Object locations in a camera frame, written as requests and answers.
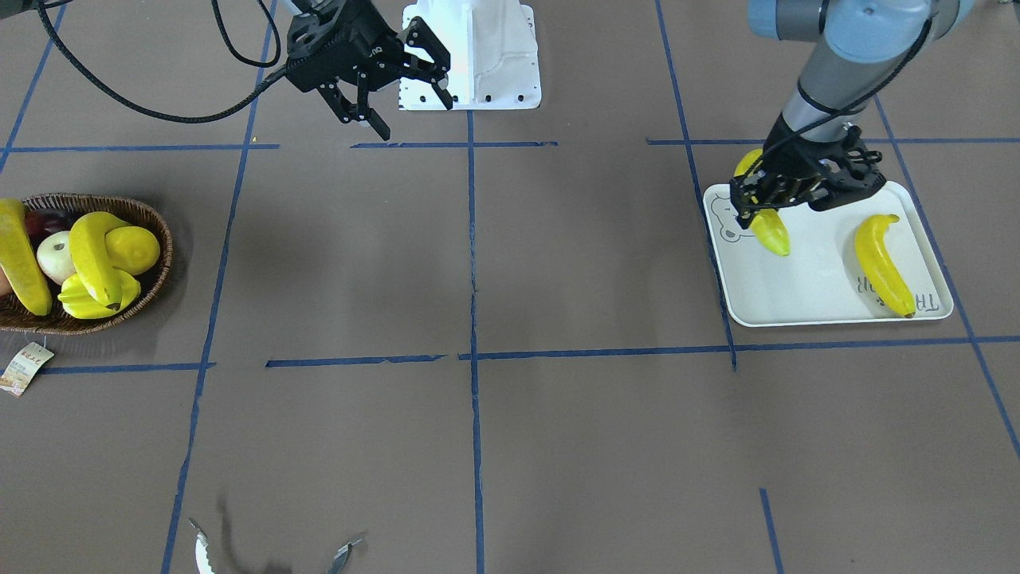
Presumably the brown wicker basket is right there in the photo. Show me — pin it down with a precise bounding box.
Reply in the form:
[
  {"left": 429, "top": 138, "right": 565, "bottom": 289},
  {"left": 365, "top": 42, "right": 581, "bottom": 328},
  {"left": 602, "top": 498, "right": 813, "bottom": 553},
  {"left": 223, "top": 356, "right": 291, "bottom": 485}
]
[{"left": 0, "top": 194, "right": 174, "bottom": 336}]

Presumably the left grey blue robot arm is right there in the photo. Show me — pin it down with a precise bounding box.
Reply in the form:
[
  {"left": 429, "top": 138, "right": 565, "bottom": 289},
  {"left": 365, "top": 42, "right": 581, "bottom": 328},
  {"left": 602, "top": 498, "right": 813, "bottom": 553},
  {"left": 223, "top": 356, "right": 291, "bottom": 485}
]
[{"left": 730, "top": 1, "right": 974, "bottom": 229}]

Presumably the yellow lemon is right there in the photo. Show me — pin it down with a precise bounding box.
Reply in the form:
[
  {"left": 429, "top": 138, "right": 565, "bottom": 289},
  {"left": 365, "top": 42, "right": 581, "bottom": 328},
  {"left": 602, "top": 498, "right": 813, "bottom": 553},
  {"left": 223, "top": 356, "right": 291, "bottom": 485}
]
[{"left": 104, "top": 226, "right": 161, "bottom": 276}]

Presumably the paper tag on basket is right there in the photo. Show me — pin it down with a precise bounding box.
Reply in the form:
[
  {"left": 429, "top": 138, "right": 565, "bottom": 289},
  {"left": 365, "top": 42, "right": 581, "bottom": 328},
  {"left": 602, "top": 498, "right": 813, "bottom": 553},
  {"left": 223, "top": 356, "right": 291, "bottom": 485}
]
[{"left": 1, "top": 342, "right": 55, "bottom": 397}]

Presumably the pale green bear tray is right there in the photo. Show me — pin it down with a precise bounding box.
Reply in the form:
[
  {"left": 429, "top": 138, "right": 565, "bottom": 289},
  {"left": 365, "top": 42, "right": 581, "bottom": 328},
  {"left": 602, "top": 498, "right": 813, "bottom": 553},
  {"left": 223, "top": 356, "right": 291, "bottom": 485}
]
[{"left": 703, "top": 182, "right": 955, "bottom": 328}]

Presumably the yellow banana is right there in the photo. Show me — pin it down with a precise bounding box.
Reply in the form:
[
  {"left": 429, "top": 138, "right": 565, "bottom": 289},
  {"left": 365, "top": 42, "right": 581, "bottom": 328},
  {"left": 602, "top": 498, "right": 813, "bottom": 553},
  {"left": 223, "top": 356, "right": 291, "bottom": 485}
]
[
  {"left": 1, "top": 199, "right": 53, "bottom": 316},
  {"left": 853, "top": 214, "right": 916, "bottom": 317},
  {"left": 69, "top": 211, "right": 130, "bottom": 310},
  {"left": 735, "top": 148, "right": 791, "bottom": 257}
]

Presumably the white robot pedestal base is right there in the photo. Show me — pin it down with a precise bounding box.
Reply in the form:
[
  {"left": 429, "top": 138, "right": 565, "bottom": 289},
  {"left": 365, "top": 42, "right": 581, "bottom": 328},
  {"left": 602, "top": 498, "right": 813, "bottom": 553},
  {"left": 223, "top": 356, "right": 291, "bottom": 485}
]
[{"left": 402, "top": 1, "right": 543, "bottom": 110}]

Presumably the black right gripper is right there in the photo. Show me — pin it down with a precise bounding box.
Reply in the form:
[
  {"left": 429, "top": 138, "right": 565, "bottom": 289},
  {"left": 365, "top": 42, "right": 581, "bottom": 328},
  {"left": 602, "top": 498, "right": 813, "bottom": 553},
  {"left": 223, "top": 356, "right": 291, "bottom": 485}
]
[{"left": 284, "top": 1, "right": 454, "bottom": 142}]

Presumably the dark purple fruit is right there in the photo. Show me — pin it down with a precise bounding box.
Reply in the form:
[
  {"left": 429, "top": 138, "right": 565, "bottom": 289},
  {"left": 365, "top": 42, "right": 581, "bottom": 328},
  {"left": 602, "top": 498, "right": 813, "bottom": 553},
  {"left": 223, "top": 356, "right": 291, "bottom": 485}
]
[{"left": 26, "top": 210, "right": 77, "bottom": 244}]

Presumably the pale white apple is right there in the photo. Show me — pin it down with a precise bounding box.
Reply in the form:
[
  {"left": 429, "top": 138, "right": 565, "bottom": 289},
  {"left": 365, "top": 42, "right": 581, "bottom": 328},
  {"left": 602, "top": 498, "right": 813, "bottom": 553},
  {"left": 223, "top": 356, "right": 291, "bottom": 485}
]
[{"left": 36, "top": 231, "right": 77, "bottom": 285}]

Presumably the yellow green starfruit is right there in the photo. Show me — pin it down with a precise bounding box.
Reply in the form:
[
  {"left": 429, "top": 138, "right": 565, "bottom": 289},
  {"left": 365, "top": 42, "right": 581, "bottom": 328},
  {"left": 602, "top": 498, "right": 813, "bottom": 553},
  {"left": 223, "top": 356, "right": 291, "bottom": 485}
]
[{"left": 57, "top": 269, "right": 142, "bottom": 320}]

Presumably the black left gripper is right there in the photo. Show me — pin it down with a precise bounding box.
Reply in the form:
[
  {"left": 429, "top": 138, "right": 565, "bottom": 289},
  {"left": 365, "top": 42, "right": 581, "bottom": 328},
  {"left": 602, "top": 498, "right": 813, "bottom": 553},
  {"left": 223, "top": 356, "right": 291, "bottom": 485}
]
[{"left": 729, "top": 117, "right": 888, "bottom": 230}]

